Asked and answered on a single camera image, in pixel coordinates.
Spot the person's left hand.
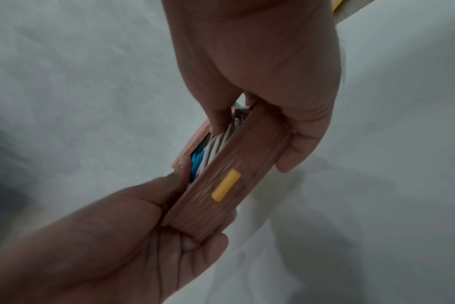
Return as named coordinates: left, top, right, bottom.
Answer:
left=0, top=170, right=238, bottom=304

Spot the person's right hand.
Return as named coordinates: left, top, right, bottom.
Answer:
left=161, top=0, right=343, bottom=174

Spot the bunch of white cables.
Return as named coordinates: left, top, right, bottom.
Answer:
left=185, top=105, right=253, bottom=188

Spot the blue cable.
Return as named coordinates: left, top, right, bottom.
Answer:
left=188, top=100, right=244, bottom=184

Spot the pink box with green drawer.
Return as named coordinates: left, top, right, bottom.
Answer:
left=160, top=105, right=298, bottom=242

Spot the white table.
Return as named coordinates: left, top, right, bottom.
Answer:
left=171, top=6, right=455, bottom=304

